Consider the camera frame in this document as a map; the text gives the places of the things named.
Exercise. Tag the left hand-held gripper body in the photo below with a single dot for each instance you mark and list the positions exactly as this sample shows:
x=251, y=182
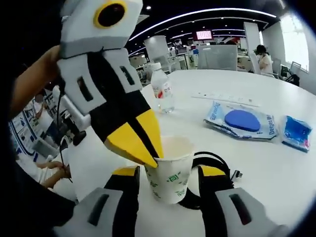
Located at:
x=81, y=29

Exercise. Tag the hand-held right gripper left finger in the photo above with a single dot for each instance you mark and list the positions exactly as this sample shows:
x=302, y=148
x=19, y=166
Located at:
x=103, y=212

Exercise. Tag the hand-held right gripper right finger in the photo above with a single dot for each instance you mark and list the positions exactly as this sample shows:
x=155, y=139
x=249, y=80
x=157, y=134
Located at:
x=227, y=212

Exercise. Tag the clear water bottle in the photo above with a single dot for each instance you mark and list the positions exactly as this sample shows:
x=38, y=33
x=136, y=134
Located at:
x=163, y=91

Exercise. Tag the white paper cup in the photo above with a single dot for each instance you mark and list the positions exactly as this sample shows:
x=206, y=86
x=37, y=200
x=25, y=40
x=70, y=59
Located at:
x=170, y=177

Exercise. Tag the wet wipes pack blue lid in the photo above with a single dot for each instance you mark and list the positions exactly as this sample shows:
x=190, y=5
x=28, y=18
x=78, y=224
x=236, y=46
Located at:
x=242, y=121

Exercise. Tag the blue tissue pack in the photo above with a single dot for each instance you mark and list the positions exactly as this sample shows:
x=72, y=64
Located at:
x=296, y=133

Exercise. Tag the person's left hand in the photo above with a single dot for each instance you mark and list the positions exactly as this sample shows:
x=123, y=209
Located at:
x=50, y=64

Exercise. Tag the white table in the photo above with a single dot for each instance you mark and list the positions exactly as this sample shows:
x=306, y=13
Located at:
x=222, y=158

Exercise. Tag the person's dark clothing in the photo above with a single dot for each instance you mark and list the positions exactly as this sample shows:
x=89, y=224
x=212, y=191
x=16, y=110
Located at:
x=37, y=209

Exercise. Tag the white mesh office chair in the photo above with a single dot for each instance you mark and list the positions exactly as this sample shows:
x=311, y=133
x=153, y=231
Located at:
x=217, y=58

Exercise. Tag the curved ceiling light strip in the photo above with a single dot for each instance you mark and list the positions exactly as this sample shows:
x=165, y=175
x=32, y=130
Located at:
x=197, y=11

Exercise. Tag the white table power strip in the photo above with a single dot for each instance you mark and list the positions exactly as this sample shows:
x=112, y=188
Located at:
x=227, y=97

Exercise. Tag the bright window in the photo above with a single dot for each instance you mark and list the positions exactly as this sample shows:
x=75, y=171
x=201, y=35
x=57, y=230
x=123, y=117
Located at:
x=295, y=42

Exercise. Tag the red wall screen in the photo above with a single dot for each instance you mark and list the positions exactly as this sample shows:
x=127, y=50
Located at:
x=204, y=35

